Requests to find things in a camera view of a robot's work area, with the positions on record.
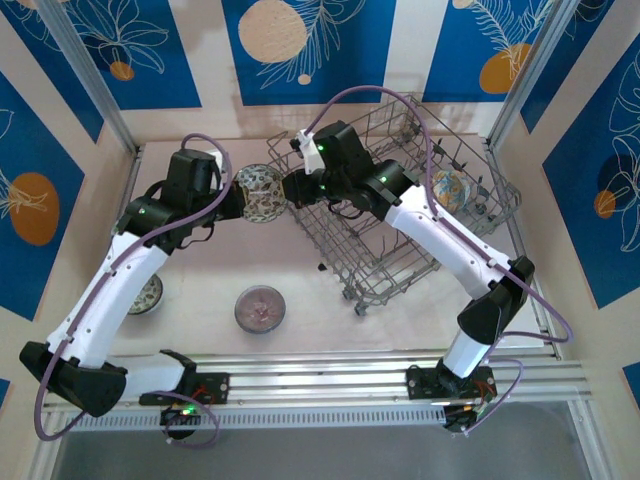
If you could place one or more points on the brown leaf pattern bowl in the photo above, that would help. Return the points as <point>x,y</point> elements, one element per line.
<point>262,192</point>

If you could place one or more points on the pink purple bowl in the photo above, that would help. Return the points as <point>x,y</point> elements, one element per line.
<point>260,310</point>

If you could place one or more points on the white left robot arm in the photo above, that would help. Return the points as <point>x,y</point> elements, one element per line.
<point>115,300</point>

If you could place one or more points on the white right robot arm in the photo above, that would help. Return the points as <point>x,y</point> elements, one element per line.
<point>450,240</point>

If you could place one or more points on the colourful plate in rack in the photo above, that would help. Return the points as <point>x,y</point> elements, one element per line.
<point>450,190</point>

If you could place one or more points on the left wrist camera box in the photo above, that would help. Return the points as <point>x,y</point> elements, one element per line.
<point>220,175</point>

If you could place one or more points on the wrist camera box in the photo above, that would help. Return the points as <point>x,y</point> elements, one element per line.
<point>220,175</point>
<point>307,150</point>

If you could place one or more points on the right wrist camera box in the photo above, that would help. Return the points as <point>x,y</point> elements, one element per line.
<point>307,150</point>

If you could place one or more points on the aluminium frame post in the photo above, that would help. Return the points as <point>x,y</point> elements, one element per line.
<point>86,65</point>
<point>529,65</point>

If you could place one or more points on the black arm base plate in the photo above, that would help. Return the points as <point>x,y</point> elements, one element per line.
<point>420,382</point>
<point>215,387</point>

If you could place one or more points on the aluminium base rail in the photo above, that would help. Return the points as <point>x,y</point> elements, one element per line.
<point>325,380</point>

